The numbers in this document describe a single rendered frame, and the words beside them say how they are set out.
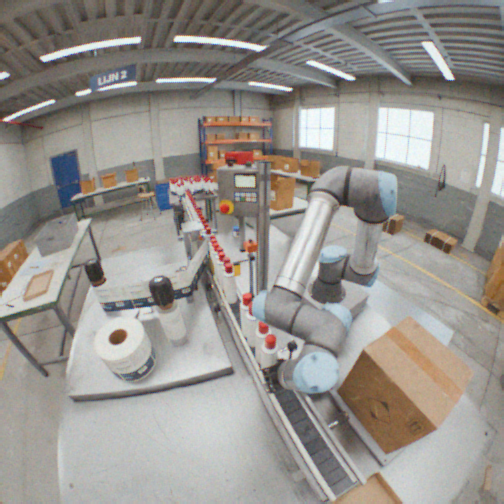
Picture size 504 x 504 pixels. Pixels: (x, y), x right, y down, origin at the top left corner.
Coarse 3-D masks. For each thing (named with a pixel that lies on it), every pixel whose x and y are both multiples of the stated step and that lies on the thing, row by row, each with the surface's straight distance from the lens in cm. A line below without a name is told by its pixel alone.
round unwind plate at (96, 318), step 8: (96, 304) 126; (88, 312) 124; (96, 312) 121; (120, 312) 113; (128, 312) 111; (136, 312) 109; (88, 320) 119; (96, 320) 116; (104, 320) 114; (96, 328) 112
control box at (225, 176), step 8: (224, 168) 82; (232, 168) 81; (240, 168) 80; (248, 168) 80; (256, 168) 79; (224, 176) 82; (232, 176) 81; (256, 176) 78; (224, 184) 82; (232, 184) 81; (256, 184) 79; (224, 192) 83; (232, 192) 82; (224, 200) 84; (232, 200) 83; (232, 208) 84; (240, 208) 83; (248, 208) 82; (256, 208) 81; (248, 216) 84; (256, 216) 82
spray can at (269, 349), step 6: (270, 336) 63; (264, 342) 66; (270, 342) 61; (264, 348) 65; (270, 348) 64; (276, 348) 65; (264, 354) 66; (270, 354) 65; (276, 354) 66; (264, 360) 68; (270, 360) 68; (264, 366) 71
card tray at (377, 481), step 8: (368, 480) 82; (376, 480) 83; (384, 480) 81; (360, 488) 80; (368, 488) 82; (376, 488) 83; (384, 488) 84; (392, 488) 81; (344, 496) 79; (352, 496) 80; (360, 496) 81; (368, 496) 82; (376, 496) 83; (384, 496) 84; (392, 496) 85
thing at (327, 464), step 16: (240, 320) 94; (288, 400) 75; (288, 416) 74; (304, 416) 74; (288, 432) 72; (304, 432) 73; (304, 448) 72; (320, 448) 73; (320, 464) 72; (336, 464) 73; (336, 480) 73
